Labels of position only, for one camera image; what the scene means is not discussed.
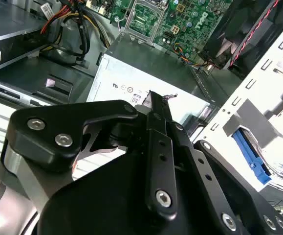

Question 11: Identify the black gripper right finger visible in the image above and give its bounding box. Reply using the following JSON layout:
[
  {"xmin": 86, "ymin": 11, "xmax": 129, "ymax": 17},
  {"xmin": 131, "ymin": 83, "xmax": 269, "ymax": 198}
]
[{"xmin": 161, "ymin": 95, "xmax": 283, "ymax": 235}]

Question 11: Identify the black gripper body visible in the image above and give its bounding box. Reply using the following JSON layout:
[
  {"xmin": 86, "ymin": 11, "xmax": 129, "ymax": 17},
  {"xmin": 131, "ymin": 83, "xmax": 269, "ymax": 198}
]
[{"xmin": 37, "ymin": 146, "xmax": 220, "ymax": 235}]

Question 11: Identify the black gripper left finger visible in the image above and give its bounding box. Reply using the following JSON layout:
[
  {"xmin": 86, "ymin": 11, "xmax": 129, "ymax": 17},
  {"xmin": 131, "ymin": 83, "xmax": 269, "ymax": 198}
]
[{"xmin": 2, "ymin": 90, "xmax": 179, "ymax": 219}]

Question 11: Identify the hard disk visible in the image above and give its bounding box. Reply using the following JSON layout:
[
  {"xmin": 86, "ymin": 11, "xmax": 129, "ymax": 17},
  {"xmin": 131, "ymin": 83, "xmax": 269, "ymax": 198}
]
[{"xmin": 231, "ymin": 128, "xmax": 283, "ymax": 187}]

